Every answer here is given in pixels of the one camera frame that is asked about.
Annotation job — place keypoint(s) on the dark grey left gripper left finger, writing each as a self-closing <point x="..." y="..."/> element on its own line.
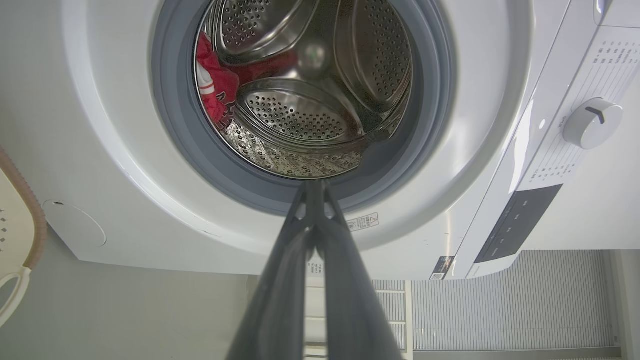
<point x="280" y="300"/>

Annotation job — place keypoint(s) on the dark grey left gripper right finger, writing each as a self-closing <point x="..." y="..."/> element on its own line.
<point x="350" y="310"/>

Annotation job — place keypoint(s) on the red and white garment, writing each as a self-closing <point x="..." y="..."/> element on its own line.
<point x="215" y="95"/>

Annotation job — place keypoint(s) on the stainless steel washing machine drum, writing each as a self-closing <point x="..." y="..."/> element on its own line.
<point x="300" y="110"/>

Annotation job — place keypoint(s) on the dark grey control panel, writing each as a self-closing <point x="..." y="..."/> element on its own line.
<point x="520" y="222"/>

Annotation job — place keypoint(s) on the beige perforated laundry basket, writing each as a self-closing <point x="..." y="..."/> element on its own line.
<point x="20" y="220"/>

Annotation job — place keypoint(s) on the white slatted shelf unit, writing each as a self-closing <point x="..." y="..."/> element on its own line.
<point x="395" y="310"/>

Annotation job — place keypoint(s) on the small printed text sticker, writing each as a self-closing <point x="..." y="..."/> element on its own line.
<point x="315" y="267"/>

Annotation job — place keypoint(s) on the grey warning sticker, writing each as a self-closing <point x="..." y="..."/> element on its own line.
<point x="363" y="222"/>

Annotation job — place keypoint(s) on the black QR label sticker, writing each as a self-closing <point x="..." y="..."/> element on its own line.
<point x="442" y="268"/>

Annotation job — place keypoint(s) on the grey ribbed panel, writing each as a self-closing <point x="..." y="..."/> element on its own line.
<point x="510" y="300"/>

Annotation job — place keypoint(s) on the grey rubber door gasket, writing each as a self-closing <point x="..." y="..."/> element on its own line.
<point x="172" y="115"/>

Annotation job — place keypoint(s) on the round white filter cover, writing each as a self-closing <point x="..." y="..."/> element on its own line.
<point x="75" y="225"/>

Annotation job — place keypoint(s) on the white front-load washing machine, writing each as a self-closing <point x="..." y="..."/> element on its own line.
<point x="125" y="110"/>

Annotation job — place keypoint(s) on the white round program dial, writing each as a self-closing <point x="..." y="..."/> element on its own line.
<point x="590" y="125"/>

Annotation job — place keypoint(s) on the white detergent drawer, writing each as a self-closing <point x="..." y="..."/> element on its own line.
<point x="620" y="12"/>

